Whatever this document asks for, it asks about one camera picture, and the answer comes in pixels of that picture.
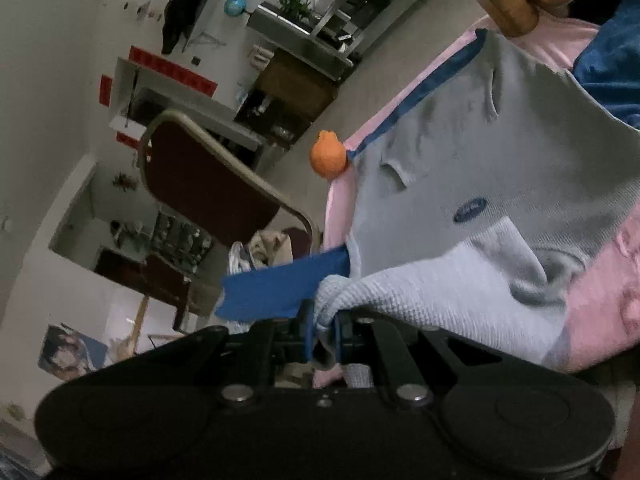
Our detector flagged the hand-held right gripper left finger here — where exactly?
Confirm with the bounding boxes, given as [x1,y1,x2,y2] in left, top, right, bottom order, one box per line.
[165,300,318,407]

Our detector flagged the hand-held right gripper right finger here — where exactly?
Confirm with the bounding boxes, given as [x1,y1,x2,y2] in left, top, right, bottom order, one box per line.
[332,310,506,407]

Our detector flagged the grey shirt with blue trim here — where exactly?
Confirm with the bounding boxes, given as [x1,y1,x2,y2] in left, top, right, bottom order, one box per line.
[215,27,640,391]

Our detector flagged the pile of light clothes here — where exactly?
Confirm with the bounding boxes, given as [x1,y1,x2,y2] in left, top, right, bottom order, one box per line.
[227,229,296,277]

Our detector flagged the dark wooden sideboard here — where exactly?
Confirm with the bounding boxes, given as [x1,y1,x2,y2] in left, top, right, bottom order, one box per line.
[94,246,221,317]

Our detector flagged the orange plush toy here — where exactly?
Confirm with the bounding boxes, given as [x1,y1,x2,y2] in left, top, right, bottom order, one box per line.
[309,130,349,179]

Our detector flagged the dark red chair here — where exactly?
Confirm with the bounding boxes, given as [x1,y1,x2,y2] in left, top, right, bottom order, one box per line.
[139,109,322,266]

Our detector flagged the wooden cabinet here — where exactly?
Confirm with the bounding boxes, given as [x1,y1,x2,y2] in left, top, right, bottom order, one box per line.
[255,50,338,122]

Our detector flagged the pink bed sheet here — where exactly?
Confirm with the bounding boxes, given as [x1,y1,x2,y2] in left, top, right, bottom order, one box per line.
[312,10,640,392]

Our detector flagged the white cabinet with red tiles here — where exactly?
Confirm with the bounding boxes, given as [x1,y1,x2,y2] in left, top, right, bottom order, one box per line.
[100,44,266,153]

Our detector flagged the metal shelf unit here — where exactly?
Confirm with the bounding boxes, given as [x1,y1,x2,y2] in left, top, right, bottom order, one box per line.
[246,0,451,86]

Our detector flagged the green potted plant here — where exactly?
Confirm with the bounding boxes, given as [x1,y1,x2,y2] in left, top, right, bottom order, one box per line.
[278,0,315,23]

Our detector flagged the black jacket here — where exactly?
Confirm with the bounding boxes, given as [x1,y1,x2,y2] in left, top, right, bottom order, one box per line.
[161,0,220,56]

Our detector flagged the blue cloth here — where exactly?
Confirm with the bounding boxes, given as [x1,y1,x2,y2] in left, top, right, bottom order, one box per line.
[571,0,640,129]

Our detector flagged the wall poster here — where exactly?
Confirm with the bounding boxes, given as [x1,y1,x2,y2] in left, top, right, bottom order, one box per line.
[39,324,113,382]

